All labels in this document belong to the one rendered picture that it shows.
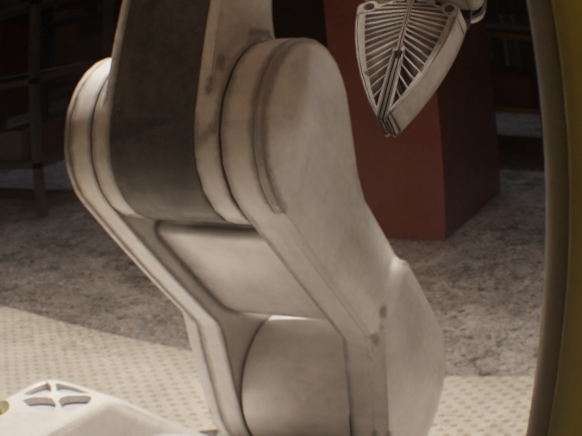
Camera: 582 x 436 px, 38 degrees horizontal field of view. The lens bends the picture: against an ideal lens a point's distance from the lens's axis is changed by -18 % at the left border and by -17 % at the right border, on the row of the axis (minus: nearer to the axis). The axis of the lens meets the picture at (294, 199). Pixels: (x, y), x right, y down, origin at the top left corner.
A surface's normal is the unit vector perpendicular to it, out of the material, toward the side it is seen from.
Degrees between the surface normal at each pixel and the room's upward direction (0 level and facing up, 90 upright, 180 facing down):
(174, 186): 119
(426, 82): 105
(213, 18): 72
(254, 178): 112
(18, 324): 0
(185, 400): 0
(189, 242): 135
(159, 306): 0
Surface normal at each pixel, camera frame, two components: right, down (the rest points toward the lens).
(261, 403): -0.53, 0.04
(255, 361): -0.55, -0.47
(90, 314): -0.07, -0.98
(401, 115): 0.64, 0.43
